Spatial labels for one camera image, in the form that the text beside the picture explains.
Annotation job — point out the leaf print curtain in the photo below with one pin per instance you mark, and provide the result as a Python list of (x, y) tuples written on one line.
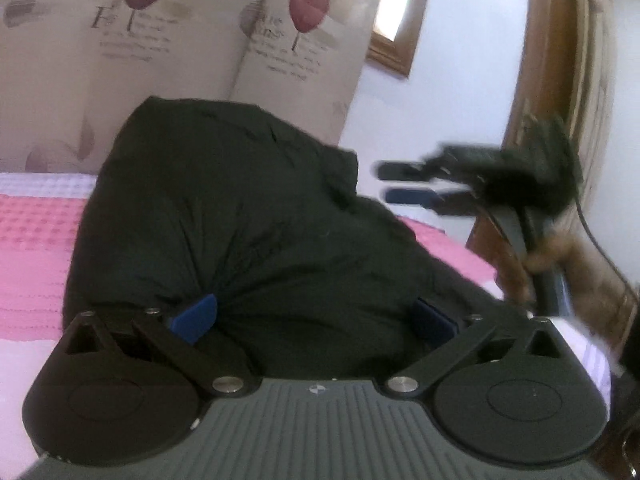
[(175, 60)]

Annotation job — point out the wooden framed window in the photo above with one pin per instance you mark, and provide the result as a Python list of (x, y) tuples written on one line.
[(395, 15)]

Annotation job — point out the pink and white checkered bedsheet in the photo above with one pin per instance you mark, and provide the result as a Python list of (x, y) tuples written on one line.
[(35, 260)]

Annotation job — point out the wooden headboard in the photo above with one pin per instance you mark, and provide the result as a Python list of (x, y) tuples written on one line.
[(565, 60)]

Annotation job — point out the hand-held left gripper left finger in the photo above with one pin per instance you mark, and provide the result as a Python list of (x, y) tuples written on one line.
[(196, 319)]

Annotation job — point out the person's right hand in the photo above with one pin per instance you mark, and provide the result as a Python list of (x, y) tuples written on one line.
[(542, 256)]

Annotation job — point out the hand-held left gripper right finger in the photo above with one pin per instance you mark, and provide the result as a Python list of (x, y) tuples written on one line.
[(434, 324)]

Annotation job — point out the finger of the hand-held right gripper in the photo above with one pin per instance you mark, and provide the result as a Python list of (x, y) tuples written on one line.
[(400, 170), (410, 195)]

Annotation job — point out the person's right forearm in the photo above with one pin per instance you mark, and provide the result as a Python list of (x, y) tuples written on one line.
[(600, 295)]

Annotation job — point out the dark green jacket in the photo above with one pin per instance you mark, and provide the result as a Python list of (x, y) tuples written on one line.
[(250, 240)]

